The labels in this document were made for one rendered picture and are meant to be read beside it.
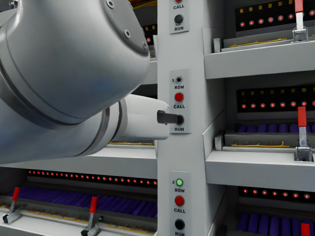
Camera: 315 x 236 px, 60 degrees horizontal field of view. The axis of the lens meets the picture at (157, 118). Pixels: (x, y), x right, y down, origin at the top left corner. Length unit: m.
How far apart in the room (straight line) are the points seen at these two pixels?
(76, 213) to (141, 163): 0.28
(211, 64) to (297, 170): 0.23
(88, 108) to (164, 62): 0.40
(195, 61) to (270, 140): 0.20
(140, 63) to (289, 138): 0.43
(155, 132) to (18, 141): 0.16
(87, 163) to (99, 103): 0.49
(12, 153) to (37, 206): 0.67
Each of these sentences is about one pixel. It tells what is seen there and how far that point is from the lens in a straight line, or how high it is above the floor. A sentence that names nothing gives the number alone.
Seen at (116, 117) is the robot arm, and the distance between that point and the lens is 0.25.
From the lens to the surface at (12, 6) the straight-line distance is 0.92.
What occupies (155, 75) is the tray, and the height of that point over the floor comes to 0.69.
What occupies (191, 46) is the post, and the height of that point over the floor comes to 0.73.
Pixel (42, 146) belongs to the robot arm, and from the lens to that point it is 0.20.
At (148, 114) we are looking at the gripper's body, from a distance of 0.29.
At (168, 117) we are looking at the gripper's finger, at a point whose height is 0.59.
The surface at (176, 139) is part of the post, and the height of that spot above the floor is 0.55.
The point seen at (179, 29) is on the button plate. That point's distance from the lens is 0.55.
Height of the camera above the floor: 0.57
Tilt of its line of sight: 3 degrees up
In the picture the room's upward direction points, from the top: straight up
